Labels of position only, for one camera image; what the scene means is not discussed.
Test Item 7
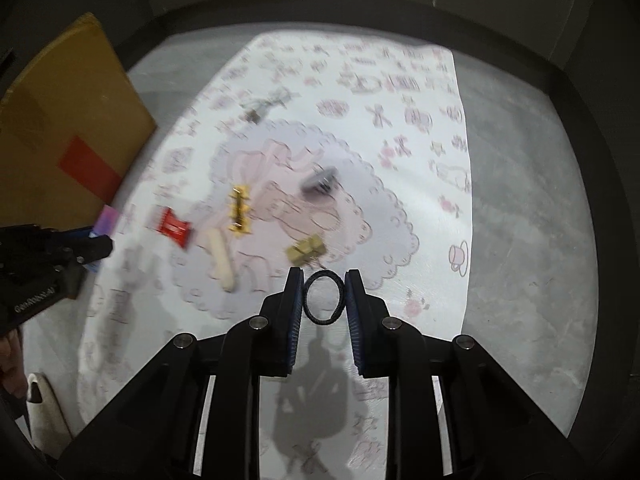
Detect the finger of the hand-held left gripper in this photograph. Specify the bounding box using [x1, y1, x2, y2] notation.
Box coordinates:
[60, 229, 115, 267]

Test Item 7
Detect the brown cardboard box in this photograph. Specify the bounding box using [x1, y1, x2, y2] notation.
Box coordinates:
[0, 12, 158, 233]

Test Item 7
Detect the person's left hand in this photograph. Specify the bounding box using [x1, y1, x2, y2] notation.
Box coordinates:
[0, 332, 27, 401]

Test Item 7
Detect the white slipper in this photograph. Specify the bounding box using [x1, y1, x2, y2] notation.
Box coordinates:
[25, 372, 73, 453]

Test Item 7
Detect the red snack packet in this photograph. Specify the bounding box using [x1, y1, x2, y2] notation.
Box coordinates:
[147, 206, 193, 250]

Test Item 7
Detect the small olive gold box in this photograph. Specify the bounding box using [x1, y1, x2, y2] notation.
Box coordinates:
[285, 234, 328, 266]

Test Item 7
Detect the small purple pink object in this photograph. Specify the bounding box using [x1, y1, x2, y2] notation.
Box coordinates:
[94, 205, 121, 236]

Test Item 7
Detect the grey black round object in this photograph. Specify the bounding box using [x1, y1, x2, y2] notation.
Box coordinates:
[300, 164, 338, 196]

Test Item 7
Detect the cream white stick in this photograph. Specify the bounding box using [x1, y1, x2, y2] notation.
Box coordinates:
[207, 227, 237, 292]

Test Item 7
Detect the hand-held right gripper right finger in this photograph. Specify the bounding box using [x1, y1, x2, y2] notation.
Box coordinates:
[344, 269, 586, 480]

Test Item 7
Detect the grey metal clip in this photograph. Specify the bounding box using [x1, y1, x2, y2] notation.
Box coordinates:
[240, 87, 293, 123]

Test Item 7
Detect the black hair tie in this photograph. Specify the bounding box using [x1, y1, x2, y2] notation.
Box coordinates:
[303, 270, 347, 325]

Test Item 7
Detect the white pink printed mat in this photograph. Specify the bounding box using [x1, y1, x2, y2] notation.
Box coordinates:
[20, 30, 473, 480]

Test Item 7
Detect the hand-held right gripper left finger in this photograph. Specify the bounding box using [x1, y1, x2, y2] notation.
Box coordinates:
[55, 266, 305, 480]

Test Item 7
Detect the gold hair clip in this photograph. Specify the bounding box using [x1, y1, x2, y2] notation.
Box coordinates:
[227, 185, 253, 235]

